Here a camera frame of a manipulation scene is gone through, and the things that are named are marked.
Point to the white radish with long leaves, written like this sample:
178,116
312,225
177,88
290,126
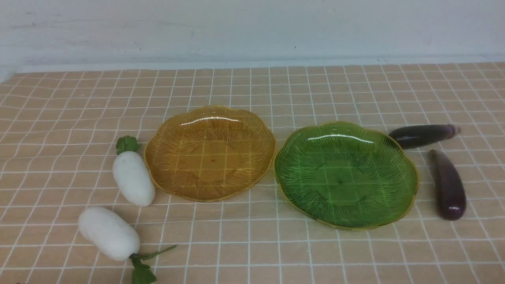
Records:
117,240

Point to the dark purple eggplant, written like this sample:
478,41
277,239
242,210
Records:
449,190
416,136

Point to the amber plastic flower plate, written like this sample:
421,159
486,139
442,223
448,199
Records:
210,153

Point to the green plastic flower plate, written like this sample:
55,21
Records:
346,176

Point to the white radish near plate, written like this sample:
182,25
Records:
131,174

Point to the checkered beige tablecloth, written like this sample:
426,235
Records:
58,133

